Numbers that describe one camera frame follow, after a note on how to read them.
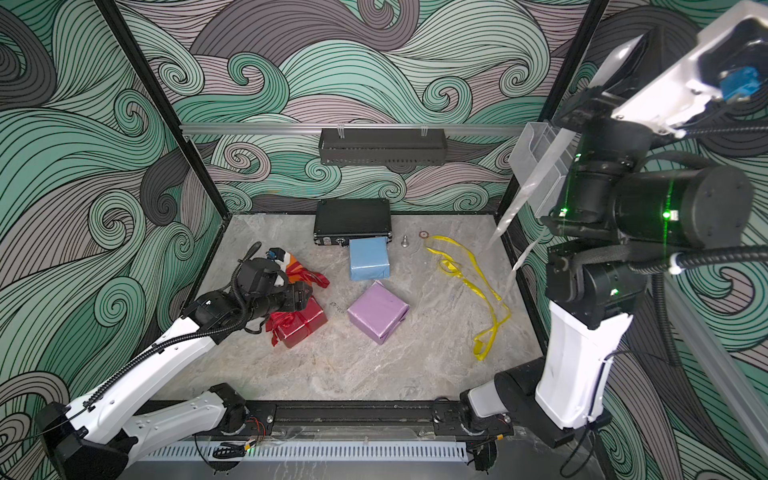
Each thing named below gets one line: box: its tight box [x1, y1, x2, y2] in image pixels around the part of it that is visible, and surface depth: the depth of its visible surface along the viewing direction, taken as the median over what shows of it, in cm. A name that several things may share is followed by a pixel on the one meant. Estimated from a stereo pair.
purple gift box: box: [347, 280, 411, 345], surface depth 88 cm
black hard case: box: [313, 198, 393, 247], surface depth 118 cm
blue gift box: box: [349, 236, 390, 281], surface depth 100 cm
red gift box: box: [277, 296, 328, 348], surface depth 85 cm
